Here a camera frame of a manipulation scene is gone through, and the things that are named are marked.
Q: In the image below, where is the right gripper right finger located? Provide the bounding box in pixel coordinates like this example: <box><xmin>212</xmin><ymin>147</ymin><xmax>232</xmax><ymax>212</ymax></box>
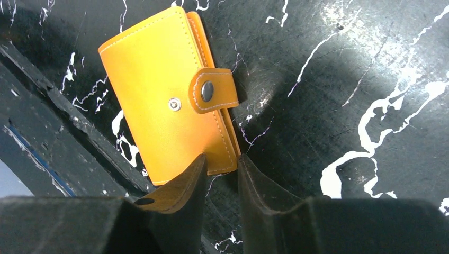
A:
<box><xmin>238</xmin><ymin>155</ymin><xmax>448</xmax><ymax>253</ymax></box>

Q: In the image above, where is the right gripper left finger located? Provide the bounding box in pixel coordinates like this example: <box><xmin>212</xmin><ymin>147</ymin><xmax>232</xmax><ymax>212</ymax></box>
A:
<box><xmin>1</xmin><ymin>154</ymin><xmax>207</xmax><ymax>253</ymax></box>

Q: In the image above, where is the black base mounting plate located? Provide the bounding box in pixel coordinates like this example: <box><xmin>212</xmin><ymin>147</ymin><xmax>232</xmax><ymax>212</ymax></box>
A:
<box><xmin>1</xmin><ymin>40</ymin><xmax>154</xmax><ymax>200</ymax></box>

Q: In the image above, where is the orange card holder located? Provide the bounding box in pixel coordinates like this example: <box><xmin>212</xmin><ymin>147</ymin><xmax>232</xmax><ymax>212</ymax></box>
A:
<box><xmin>98</xmin><ymin>6</ymin><xmax>241</xmax><ymax>186</ymax></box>

